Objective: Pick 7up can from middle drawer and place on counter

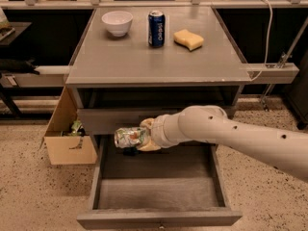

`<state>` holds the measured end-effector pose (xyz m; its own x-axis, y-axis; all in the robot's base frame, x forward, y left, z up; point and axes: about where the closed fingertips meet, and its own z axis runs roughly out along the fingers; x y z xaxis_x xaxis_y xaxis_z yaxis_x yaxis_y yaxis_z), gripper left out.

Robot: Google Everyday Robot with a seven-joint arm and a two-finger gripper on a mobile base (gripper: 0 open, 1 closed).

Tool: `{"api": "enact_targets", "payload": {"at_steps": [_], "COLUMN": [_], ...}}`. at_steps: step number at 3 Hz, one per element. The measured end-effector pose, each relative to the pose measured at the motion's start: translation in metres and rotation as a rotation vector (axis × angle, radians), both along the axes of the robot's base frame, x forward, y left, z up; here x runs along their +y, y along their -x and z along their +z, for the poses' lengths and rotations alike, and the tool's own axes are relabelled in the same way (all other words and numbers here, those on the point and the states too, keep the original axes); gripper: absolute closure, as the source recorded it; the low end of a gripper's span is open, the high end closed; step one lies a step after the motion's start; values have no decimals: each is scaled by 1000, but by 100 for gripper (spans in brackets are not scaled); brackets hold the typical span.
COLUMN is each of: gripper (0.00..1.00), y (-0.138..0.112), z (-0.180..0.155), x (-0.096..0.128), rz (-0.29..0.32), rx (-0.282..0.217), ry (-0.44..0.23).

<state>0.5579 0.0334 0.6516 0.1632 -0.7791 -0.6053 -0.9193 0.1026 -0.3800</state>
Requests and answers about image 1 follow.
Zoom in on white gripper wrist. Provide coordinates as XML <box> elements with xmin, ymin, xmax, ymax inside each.
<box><xmin>137</xmin><ymin>115</ymin><xmax>181</xmax><ymax>152</ymax></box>

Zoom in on crushed green 7up can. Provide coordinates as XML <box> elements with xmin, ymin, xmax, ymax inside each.
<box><xmin>114</xmin><ymin>127</ymin><xmax>150</xmax><ymax>148</ymax></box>

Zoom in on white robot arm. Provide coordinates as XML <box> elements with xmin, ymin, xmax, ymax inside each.
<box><xmin>138</xmin><ymin>106</ymin><xmax>308</xmax><ymax>182</ymax></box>

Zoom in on open grey middle drawer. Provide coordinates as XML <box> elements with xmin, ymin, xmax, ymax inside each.
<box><xmin>77</xmin><ymin>136</ymin><xmax>242</xmax><ymax>230</ymax></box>

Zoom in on closed grey top drawer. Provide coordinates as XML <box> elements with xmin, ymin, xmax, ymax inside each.
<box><xmin>77</xmin><ymin>108</ymin><xmax>180</xmax><ymax>135</ymax></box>

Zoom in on grey drawer cabinet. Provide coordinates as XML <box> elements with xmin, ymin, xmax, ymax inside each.
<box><xmin>64</xmin><ymin>5</ymin><xmax>253</xmax><ymax>140</ymax></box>

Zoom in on blue pepsi can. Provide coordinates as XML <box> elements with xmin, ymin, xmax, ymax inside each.
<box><xmin>148</xmin><ymin>10</ymin><xmax>166</xmax><ymax>47</ymax></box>

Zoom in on green items in box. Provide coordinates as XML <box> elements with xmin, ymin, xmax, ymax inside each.
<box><xmin>61</xmin><ymin>120</ymin><xmax>85</xmax><ymax>137</ymax></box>

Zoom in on open cardboard box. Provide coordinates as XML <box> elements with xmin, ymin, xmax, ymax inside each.
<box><xmin>43</xmin><ymin>88</ymin><xmax>97</xmax><ymax>165</ymax></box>

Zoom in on yellow sponge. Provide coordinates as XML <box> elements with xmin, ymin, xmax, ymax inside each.
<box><xmin>173</xmin><ymin>29</ymin><xmax>204</xmax><ymax>51</ymax></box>

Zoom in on white ceramic bowl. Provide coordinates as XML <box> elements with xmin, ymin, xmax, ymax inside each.
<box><xmin>101</xmin><ymin>11</ymin><xmax>133</xmax><ymax>37</ymax></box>

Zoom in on white cable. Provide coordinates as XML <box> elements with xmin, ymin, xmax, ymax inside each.
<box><xmin>250</xmin><ymin>0</ymin><xmax>274</xmax><ymax>83</ymax></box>

